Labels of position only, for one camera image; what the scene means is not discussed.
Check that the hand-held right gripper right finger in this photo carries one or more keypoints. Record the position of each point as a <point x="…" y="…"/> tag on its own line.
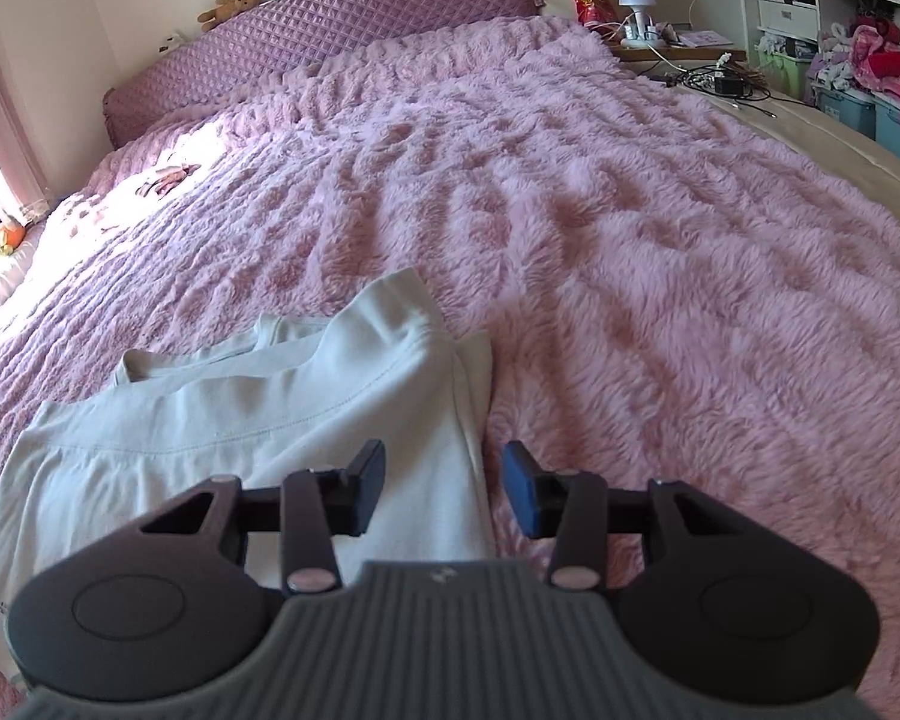
<point x="521" y="491"/>

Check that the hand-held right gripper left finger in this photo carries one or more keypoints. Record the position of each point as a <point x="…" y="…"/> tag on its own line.
<point x="367" y="487"/>

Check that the white printed sweatshirt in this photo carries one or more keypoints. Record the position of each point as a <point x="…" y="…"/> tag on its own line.
<point x="195" y="420"/>

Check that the white shelf unit with clothes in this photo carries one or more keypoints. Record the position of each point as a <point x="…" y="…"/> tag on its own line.
<point x="870" y="15"/>

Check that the pale pink bed bumper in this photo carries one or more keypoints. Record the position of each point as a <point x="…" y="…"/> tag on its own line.
<point x="0" y="285"/>

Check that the pink fluffy blanket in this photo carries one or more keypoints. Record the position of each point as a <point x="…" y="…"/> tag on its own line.
<point x="645" y="315"/>

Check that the orange plush toy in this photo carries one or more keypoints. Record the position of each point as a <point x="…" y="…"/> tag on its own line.
<point x="7" y="238"/>

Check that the small brown cloth item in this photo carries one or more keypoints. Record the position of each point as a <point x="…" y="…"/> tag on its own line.
<point x="166" y="180"/>

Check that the pink curtain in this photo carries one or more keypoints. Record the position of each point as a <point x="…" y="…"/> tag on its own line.
<point x="0" y="90"/>

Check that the purple quilted headboard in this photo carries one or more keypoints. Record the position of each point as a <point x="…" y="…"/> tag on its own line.
<point x="307" y="37"/>

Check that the wooden nightstand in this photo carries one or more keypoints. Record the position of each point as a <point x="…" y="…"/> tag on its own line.
<point x="690" y="54"/>

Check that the white power strip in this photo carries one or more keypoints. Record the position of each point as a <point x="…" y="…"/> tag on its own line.
<point x="649" y="37"/>

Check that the pink booklet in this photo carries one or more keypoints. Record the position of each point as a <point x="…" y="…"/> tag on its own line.
<point x="703" y="39"/>

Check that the red snack bag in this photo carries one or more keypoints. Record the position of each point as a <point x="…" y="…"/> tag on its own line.
<point x="591" y="4"/>

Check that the green storage bin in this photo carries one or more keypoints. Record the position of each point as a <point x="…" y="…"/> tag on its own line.
<point x="787" y="71"/>

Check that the brown teddy bear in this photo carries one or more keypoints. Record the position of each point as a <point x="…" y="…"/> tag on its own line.
<point x="229" y="9"/>

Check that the white table lamp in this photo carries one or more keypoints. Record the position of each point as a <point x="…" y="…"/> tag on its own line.
<point x="634" y="0"/>

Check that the beige bed frame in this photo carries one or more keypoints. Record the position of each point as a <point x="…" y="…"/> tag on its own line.
<point x="832" y="157"/>

